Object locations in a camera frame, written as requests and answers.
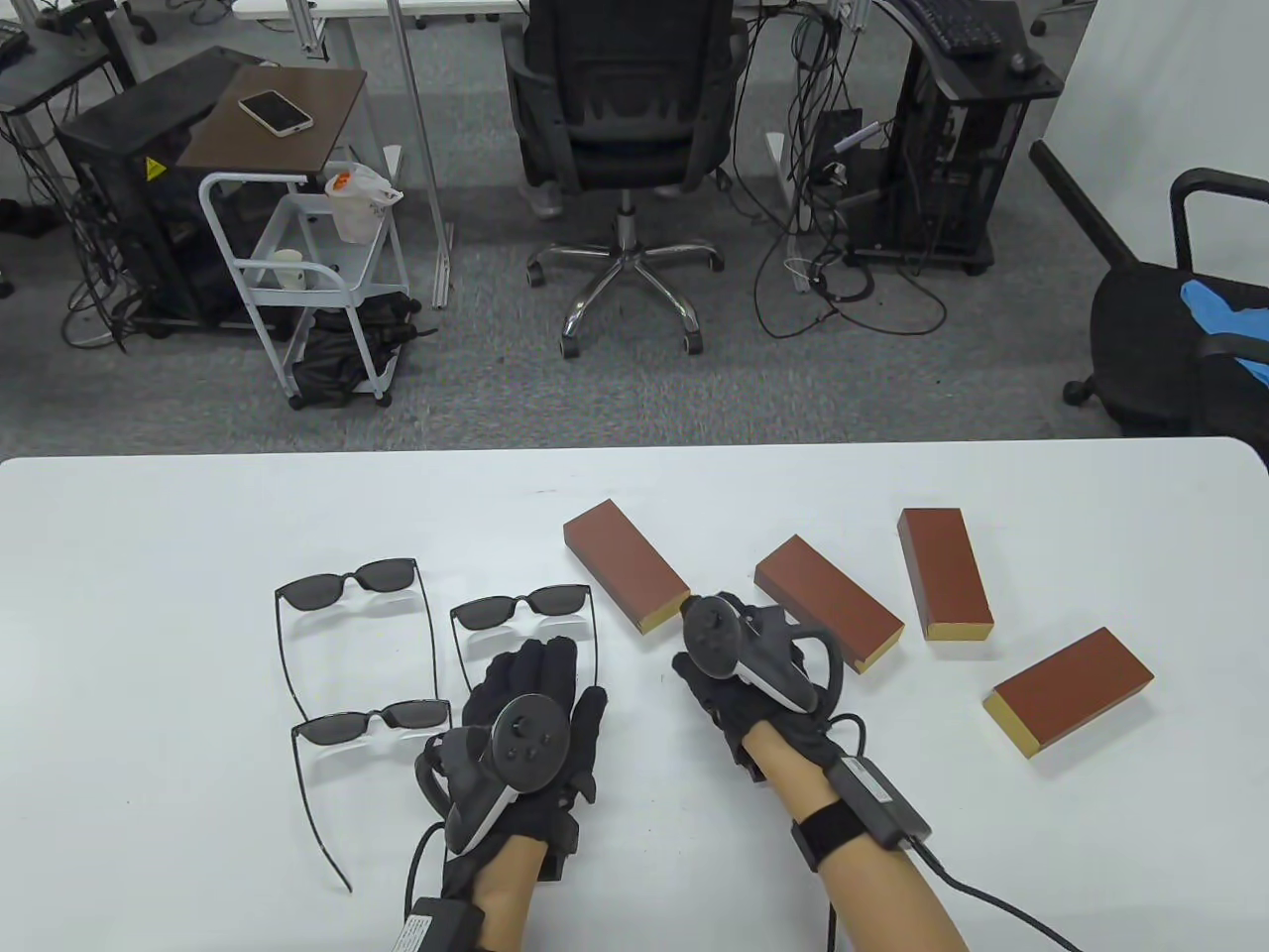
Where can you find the person's left hand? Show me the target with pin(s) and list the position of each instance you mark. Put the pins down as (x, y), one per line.
(540, 669)

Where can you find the person's right hand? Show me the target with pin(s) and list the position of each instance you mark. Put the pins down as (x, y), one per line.
(729, 709)

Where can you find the black sunglasses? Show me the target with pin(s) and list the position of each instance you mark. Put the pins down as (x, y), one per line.
(486, 613)
(317, 591)
(332, 729)

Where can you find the brown storage box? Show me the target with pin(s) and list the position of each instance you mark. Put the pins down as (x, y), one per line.
(1076, 684)
(942, 570)
(620, 560)
(823, 595)

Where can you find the person's left forearm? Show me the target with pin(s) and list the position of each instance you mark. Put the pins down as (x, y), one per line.
(501, 902)

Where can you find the person's right forearm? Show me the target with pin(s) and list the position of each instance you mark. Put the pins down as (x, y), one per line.
(892, 902)

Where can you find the grey VR controller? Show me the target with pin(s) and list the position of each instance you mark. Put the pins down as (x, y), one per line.
(525, 739)
(709, 635)

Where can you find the black wrist battery pack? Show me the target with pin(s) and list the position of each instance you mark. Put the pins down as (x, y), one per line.
(877, 798)
(431, 927)

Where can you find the black bag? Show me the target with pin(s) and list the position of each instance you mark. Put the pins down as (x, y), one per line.
(332, 362)

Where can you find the white paper cup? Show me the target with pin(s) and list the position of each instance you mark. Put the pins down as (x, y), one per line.
(288, 270)

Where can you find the white plastic bag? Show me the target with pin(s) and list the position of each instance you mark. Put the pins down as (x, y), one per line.
(352, 213)

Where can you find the white rolling cart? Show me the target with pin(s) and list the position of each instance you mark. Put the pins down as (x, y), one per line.
(297, 228)

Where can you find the white desk foot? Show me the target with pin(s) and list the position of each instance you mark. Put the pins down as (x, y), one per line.
(780, 159)

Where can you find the black fabric office chair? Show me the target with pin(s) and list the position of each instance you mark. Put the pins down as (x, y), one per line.
(1140, 337)

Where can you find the black mesh office chair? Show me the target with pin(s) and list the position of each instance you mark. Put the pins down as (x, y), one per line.
(625, 109)

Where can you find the black computer stand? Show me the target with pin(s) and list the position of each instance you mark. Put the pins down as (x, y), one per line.
(942, 178)

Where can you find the black floor box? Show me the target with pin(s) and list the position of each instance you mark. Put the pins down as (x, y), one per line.
(836, 134)

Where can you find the white smartphone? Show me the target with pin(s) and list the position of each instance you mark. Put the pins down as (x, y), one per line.
(276, 111)

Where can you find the blue cloth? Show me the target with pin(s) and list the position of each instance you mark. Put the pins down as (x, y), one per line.
(1224, 307)

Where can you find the black computer case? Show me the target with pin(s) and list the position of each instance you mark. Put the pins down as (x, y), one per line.
(119, 149)

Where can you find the black computer mouse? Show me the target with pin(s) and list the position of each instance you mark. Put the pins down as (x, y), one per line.
(1024, 62)

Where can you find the black keyboard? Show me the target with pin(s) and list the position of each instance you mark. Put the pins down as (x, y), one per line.
(957, 28)

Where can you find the black desk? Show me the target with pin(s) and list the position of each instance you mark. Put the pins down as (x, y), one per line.
(59, 64)

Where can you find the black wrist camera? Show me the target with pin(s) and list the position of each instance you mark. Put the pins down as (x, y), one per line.
(563, 848)
(750, 769)

